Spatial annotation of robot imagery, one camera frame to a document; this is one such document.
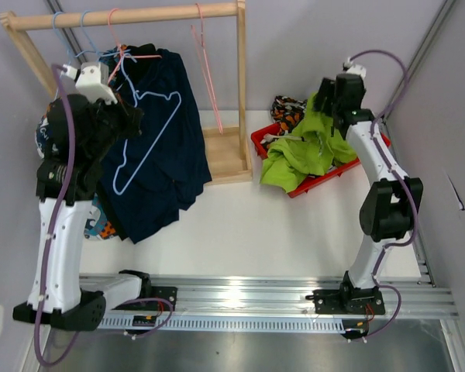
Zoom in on pink wire hanger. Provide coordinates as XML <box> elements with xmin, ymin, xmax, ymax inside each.
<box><xmin>100</xmin><ymin>8</ymin><xmax>163</xmax><ymax>88</ymax></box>
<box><xmin>191</xmin><ymin>3</ymin><xmax>223</xmax><ymax>135</ymax></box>

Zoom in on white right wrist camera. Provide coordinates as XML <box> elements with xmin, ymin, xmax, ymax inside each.
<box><xmin>343</xmin><ymin>58</ymin><xmax>367</xmax><ymax>79</ymax></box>

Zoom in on navy blue shorts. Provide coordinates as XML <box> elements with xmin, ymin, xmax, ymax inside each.
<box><xmin>99</xmin><ymin>49</ymin><xmax>212</xmax><ymax>243</ymax></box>

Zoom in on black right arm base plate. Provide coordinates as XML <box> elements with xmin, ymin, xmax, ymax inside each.
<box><xmin>305</xmin><ymin>287</ymin><xmax>385</xmax><ymax>315</ymax></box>

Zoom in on lime green shorts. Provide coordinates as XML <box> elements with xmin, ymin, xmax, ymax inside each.
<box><xmin>260</xmin><ymin>92</ymin><xmax>357</xmax><ymax>193</ymax></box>

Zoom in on slotted white cable duct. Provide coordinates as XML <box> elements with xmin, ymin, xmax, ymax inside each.
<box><xmin>98</xmin><ymin>312</ymin><xmax>366</xmax><ymax>334</ymax></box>

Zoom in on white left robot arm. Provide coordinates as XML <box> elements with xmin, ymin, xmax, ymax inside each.
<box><xmin>12</xmin><ymin>94</ymin><xmax>153</xmax><ymax>332</ymax></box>

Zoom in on black shorts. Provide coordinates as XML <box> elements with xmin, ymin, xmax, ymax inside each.
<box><xmin>97</xmin><ymin>43</ymin><xmax>161</xmax><ymax>240</ymax></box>

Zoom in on orange camouflage shorts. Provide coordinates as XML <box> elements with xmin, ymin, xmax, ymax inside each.
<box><xmin>270</xmin><ymin>95</ymin><xmax>308</xmax><ymax>136</ymax></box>

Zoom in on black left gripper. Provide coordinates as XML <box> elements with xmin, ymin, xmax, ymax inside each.
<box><xmin>88</xmin><ymin>88</ymin><xmax>142</xmax><ymax>160</ymax></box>

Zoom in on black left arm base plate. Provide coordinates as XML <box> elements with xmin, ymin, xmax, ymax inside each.
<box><xmin>115</xmin><ymin>285</ymin><xmax>178</xmax><ymax>312</ymax></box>

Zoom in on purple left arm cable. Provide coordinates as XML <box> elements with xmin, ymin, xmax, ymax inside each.
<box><xmin>33</xmin><ymin>63</ymin><xmax>174</xmax><ymax>367</ymax></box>

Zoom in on aluminium mounting rail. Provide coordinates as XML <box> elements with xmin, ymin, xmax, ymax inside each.
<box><xmin>36</xmin><ymin>275</ymin><xmax>460</xmax><ymax>319</ymax></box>

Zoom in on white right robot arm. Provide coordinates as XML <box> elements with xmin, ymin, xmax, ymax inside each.
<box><xmin>309</xmin><ymin>72</ymin><xmax>423</xmax><ymax>313</ymax></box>

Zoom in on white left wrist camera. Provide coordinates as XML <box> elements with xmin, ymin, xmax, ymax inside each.
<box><xmin>62</xmin><ymin>62</ymin><xmax>118</xmax><ymax>105</ymax></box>

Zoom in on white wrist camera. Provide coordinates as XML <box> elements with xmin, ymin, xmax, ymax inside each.
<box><xmin>343</xmin><ymin>58</ymin><xmax>367</xmax><ymax>79</ymax></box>
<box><xmin>62</xmin><ymin>62</ymin><xmax>118</xmax><ymax>105</ymax></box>

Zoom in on teal patterned shorts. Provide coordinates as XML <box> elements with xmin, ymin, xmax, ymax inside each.
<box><xmin>35</xmin><ymin>47</ymin><xmax>119</xmax><ymax>240</ymax></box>

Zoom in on wooden clothes rack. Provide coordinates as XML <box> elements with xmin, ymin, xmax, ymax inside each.
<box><xmin>0</xmin><ymin>1</ymin><xmax>253</xmax><ymax>184</ymax></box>

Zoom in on red plastic tray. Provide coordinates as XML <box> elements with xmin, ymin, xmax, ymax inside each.
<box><xmin>250</xmin><ymin>122</ymin><xmax>391</xmax><ymax>199</ymax></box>

